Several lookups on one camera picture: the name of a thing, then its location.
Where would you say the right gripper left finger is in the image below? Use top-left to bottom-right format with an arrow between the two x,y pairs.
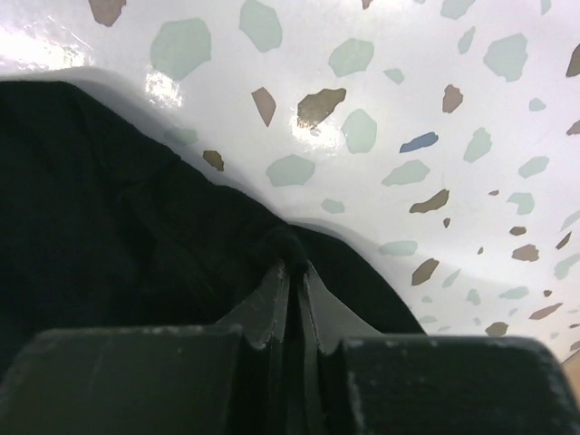
1,266 -> 290,434

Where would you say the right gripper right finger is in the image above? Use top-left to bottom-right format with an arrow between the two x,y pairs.
301,269 -> 579,434

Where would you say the black t shirt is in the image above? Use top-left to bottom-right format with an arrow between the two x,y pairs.
1,82 -> 421,365

